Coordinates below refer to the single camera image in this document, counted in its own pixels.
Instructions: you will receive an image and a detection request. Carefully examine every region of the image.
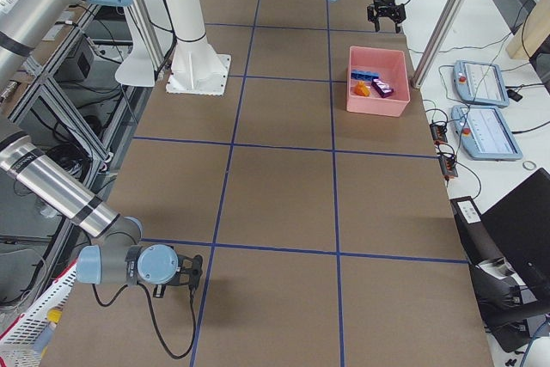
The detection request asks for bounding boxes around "orange sloped block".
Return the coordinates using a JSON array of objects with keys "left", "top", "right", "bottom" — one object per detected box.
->
[{"left": 353, "top": 81, "right": 370, "bottom": 97}]

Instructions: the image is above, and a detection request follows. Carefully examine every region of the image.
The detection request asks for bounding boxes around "lower teach pendant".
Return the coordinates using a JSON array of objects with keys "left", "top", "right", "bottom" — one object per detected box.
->
[{"left": 450, "top": 105, "right": 523, "bottom": 161}]

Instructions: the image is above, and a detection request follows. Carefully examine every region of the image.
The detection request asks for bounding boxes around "purple sloped block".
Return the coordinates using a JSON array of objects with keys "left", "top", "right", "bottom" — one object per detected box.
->
[{"left": 371, "top": 78, "right": 394, "bottom": 98}]

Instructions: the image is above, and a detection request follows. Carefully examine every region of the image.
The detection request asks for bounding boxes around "upper teach pendant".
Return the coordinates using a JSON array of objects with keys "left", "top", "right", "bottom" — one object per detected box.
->
[{"left": 453, "top": 60, "right": 510, "bottom": 107}]

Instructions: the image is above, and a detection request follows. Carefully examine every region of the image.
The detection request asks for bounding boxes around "long blue block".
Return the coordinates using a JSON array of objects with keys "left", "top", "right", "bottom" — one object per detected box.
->
[{"left": 351, "top": 69, "right": 379, "bottom": 82}]

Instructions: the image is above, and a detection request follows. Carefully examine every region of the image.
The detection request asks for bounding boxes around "teach pendant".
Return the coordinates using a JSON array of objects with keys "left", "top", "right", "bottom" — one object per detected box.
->
[
  {"left": 450, "top": 105, "right": 523, "bottom": 161},
  {"left": 453, "top": 60, "right": 510, "bottom": 107}
]

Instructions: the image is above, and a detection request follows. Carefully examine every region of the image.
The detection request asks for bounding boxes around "white plastic basket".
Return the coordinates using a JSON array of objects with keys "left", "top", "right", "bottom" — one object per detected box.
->
[{"left": 1, "top": 260, "right": 76, "bottom": 366}]

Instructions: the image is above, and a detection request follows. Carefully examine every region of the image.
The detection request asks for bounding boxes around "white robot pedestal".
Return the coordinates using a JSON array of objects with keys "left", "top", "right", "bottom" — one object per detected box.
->
[{"left": 166, "top": 0, "right": 231, "bottom": 96}]

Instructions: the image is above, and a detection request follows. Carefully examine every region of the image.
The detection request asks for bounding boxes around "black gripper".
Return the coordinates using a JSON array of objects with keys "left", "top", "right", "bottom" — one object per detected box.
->
[
  {"left": 367, "top": 0, "right": 406, "bottom": 33},
  {"left": 153, "top": 254, "right": 203, "bottom": 298}
]

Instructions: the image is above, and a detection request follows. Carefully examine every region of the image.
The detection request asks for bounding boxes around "pink plastic box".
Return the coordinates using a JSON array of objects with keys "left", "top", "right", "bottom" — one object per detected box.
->
[{"left": 346, "top": 46, "right": 410, "bottom": 117}]

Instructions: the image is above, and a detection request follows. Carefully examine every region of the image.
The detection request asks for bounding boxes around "aluminium frame post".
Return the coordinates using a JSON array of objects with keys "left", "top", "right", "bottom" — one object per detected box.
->
[{"left": 411, "top": 0, "right": 465, "bottom": 89}]

